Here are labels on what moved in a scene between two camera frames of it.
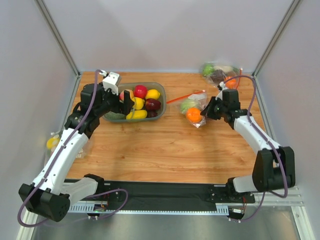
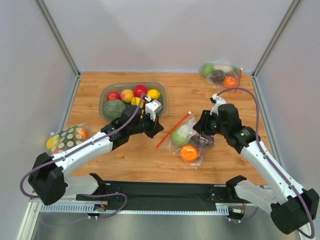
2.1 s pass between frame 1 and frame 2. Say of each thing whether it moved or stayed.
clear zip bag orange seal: moved
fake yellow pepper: stayed
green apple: moved
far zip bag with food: stayed
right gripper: moved
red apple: stayed
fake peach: stayed
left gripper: moved
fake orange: moved
